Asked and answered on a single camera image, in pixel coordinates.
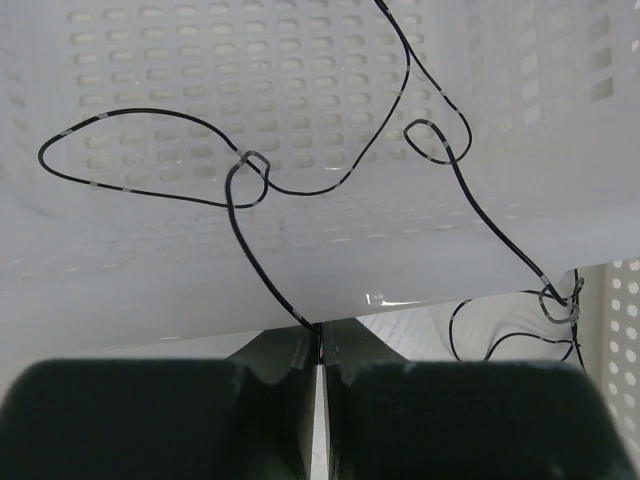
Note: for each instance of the oval white perforated basket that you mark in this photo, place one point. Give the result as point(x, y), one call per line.
point(620, 374)

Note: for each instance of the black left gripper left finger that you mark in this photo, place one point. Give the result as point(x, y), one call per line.
point(247, 416)

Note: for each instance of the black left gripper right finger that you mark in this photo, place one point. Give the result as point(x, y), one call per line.
point(393, 418)

